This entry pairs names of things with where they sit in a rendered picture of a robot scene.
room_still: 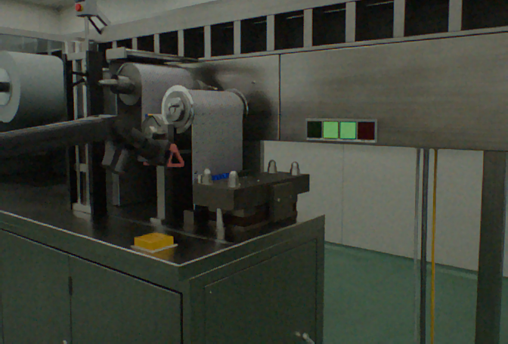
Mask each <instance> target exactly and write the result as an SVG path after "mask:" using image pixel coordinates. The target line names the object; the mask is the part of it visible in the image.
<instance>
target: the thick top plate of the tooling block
mask: <svg viewBox="0 0 508 344"><path fill-rule="evenodd" d="M228 179H229V178H224V179H219V180H214V181H212V182H213V184H201V183H197V184H193V204H196V205H201V206H208V207H213V208H217V209H225V210H230V211H236V210H239V209H245V208H248V207H251V206H256V205H259V204H263V203H267V202H269V186H270V185H274V184H281V183H284V182H292V183H293V196H294V195H297V194H302V193H305V192H309V189H310V174H302V173H300V175H290V172H279V171H277V172H276V173H268V172H260V173H255V174H254V175H250V176H246V177H241V178H238V179H239V187H227V185H228Z"/></svg>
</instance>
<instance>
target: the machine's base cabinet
mask: <svg viewBox="0 0 508 344"><path fill-rule="evenodd" d="M324 239H325V226H321V227H319V228H315V229H314V230H311V231H308V232H306V233H304V234H300V235H298V236H296V237H293V238H290V239H289V240H285V241H283V242H281V243H277V244H275V245H273V246H270V247H268V248H265V249H262V250H260V251H258V252H256V253H252V254H250V255H248V256H244V257H243V258H240V259H237V260H235V261H232V262H229V263H227V264H225V265H222V266H219V267H217V268H214V269H212V270H209V271H206V272H204V273H202V274H198V275H197V276H194V277H191V278H188V279H187V280H183V281H181V282H178V281H176V280H172V279H169V278H167V277H163V276H160V275H158V274H154V273H151V272H149V271H145V270H143V269H140V268H136V267H134V266H131V265H127V264H125V263H122V262H118V261H116V260H113V259H109V258H107V257H104V256H100V255H98V254H95V253H91V252H89V251H87V250H84V249H80V248H78V247H75V246H71V245H69V244H66V243H62V242H60V241H57V240H53V239H51V238H48V237H44V236H42V235H39V234H35V233H33V232H30V231H27V230H24V229H22V228H18V227H15V226H13V225H9V224H6V223H4V222H0V344H310V343H309V342H308V341H307V342H306V341H304V340H302V335H303V333H307V334H308V335H309V339H311V340H312V341H313V342H314V343H315V344H324Z"/></svg>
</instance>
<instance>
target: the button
mask: <svg viewBox="0 0 508 344"><path fill-rule="evenodd" d="M171 245H173V237H172V236H169V235H165V234H160V233H157V232H155V233H152V234H146V235H144V236H140V237H136V238H135V246H138V247H140V248H144V249H148V250H151V251H153V250H156V249H160V248H163V247H166V246H171Z"/></svg>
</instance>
